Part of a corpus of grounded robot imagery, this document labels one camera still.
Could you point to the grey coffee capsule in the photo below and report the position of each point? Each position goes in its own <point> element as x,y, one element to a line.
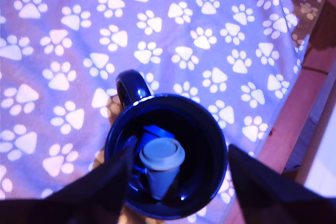
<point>161,153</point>

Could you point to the blue coffee capsule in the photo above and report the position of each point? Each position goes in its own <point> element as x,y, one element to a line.
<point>157,130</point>

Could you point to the dark blue printed mug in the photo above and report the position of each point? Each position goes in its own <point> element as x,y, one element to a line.
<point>202,140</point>

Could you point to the blue paw-print cloth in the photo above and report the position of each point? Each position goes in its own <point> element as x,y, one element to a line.
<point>78,51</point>

